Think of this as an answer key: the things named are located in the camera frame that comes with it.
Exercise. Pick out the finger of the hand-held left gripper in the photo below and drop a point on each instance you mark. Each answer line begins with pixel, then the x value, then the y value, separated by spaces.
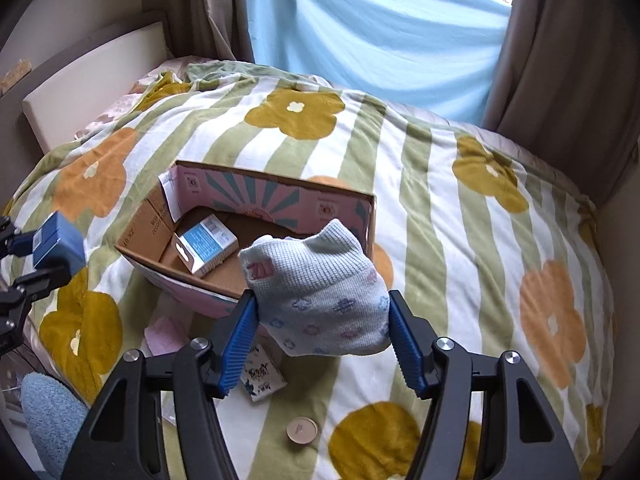
pixel 22 292
pixel 11 242

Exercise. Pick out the white headboard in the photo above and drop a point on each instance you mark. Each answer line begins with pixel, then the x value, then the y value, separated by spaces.
pixel 90 90

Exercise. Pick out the round beige disc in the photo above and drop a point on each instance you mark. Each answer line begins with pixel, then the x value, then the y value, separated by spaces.
pixel 302 430

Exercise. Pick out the light blue knitted sock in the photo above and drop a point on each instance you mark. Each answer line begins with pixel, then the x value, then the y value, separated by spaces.
pixel 320 297

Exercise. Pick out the pink cloth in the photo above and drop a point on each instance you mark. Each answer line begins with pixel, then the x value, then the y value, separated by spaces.
pixel 167 335

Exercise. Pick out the small blue box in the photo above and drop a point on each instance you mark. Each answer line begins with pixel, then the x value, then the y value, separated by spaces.
pixel 55 242

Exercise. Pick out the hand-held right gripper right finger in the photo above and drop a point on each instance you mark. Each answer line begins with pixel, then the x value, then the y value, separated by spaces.
pixel 404 340

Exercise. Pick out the small printed white packet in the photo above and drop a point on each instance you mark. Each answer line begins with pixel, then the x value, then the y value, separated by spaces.
pixel 260 370

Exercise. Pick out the blue fuzzy slipper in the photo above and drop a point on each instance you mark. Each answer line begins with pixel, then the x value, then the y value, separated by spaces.
pixel 50 415

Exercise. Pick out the flower print striped blanket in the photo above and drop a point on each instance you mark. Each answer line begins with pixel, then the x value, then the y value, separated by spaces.
pixel 450 240

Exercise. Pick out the blue and white carton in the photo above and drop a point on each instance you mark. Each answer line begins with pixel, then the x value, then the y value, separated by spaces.
pixel 207 246

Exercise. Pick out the cardboard box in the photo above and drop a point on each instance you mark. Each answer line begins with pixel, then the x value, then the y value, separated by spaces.
pixel 260 230

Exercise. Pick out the light blue curtain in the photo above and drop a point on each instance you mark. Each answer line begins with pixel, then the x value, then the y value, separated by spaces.
pixel 380 35

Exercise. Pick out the brown curtain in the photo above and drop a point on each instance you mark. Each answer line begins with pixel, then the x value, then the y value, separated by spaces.
pixel 220 10
pixel 565 60

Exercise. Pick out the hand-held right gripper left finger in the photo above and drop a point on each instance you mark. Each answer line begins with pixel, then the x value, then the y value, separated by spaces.
pixel 239 340

